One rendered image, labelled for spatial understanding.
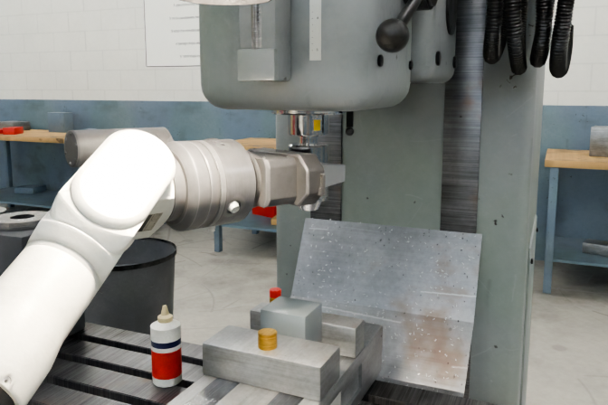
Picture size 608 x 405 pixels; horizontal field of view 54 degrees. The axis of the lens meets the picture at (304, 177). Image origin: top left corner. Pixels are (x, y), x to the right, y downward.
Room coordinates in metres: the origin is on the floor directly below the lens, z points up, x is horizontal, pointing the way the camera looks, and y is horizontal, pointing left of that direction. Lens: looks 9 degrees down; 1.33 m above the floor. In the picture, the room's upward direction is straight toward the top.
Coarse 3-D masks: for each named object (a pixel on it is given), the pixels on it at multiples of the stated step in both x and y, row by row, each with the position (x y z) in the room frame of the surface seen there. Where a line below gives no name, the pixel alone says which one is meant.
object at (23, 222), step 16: (0, 208) 0.98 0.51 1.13; (0, 224) 0.87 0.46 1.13; (16, 224) 0.87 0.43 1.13; (32, 224) 0.88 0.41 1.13; (0, 240) 0.85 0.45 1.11; (16, 240) 0.84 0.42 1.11; (0, 256) 0.85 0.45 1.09; (16, 256) 0.84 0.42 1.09; (0, 272) 0.85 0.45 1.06; (80, 320) 0.94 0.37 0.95
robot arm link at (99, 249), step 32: (96, 160) 0.47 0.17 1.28; (128, 160) 0.49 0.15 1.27; (160, 160) 0.51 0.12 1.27; (64, 192) 0.45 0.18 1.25; (96, 192) 0.45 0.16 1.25; (128, 192) 0.47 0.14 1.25; (160, 192) 0.49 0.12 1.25; (64, 224) 0.44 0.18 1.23; (96, 224) 0.44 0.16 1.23; (128, 224) 0.45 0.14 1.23; (96, 256) 0.44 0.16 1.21
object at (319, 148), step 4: (292, 144) 0.68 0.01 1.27; (296, 144) 0.68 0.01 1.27; (320, 144) 0.68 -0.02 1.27; (324, 144) 0.68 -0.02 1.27; (292, 148) 0.67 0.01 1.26; (296, 148) 0.67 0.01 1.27; (300, 148) 0.67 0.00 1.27; (304, 148) 0.66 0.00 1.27; (308, 148) 0.66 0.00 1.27; (312, 148) 0.66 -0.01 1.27; (316, 148) 0.67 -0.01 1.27; (320, 148) 0.67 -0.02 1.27; (324, 148) 0.67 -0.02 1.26; (304, 152) 0.66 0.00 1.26; (308, 152) 0.66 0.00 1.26; (312, 152) 0.66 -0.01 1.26; (316, 152) 0.67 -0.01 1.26; (320, 152) 0.67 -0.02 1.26; (324, 152) 0.67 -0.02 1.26
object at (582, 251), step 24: (48, 120) 6.02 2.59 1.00; (72, 120) 6.02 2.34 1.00; (264, 144) 4.75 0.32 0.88; (600, 144) 3.86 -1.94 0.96; (552, 168) 3.71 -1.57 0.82; (600, 168) 3.59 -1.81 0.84; (0, 192) 6.20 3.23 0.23; (24, 192) 6.07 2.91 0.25; (48, 192) 6.20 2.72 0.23; (552, 192) 3.71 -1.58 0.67; (264, 216) 5.00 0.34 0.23; (552, 216) 3.71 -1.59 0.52; (216, 240) 4.69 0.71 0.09; (552, 240) 3.70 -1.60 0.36; (576, 240) 4.18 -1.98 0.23; (600, 240) 3.90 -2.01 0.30; (552, 264) 3.70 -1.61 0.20; (600, 264) 3.61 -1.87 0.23
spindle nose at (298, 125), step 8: (288, 120) 0.69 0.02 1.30; (296, 120) 0.67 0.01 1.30; (304, 120) 0.66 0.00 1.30; (312, 120) 0.66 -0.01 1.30; (320, 120) 0.67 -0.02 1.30; (328, 120) 0.68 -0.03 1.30; (296, 128) 0.67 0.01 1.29; (304, 128) 0.66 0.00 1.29; (312, 128) 0.66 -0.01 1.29; (320, 128) 0.67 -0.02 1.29; (328, 128) 0.68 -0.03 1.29
